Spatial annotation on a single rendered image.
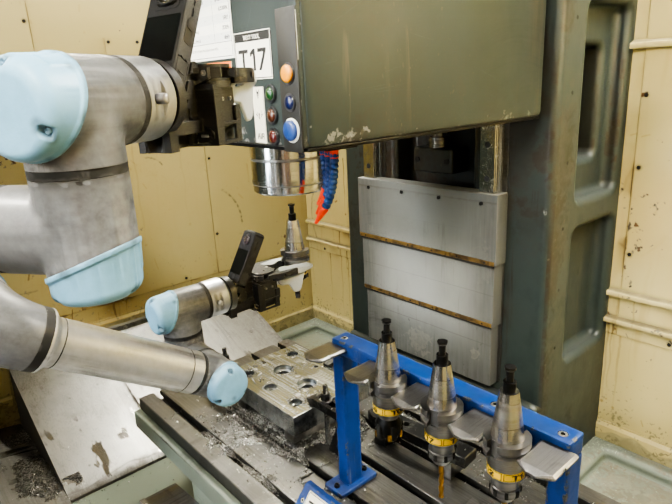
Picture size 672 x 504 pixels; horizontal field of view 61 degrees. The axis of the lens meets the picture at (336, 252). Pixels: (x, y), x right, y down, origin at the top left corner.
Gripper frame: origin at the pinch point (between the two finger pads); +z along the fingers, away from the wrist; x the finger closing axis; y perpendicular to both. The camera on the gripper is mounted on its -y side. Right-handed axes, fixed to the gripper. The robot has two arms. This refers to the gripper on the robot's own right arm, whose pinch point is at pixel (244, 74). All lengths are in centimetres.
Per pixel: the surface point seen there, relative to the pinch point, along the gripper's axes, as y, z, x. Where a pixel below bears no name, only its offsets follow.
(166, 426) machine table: 81, 36, -49
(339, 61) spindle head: -1.4, 17.7, 6.6
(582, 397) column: 90, 90, 51
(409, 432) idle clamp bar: 74, 38, 12
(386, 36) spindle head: -4.9, 26.4, 11.6
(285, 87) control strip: 1.9, 13.3, -0.4
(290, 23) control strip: -6.5, 12.2, 1.5
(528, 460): 49, 0, 35
